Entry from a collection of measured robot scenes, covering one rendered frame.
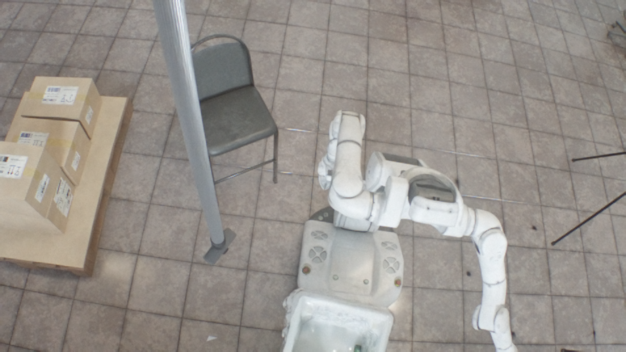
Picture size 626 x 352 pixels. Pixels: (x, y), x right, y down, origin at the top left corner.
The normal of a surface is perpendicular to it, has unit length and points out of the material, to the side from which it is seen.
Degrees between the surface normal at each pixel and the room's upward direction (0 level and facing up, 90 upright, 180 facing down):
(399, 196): 47
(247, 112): 0
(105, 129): 0
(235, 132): 0
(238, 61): 77
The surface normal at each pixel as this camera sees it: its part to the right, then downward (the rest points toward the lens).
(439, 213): 0.03, 0.32
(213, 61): 0.48, 0.70
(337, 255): 0.14, -0.44
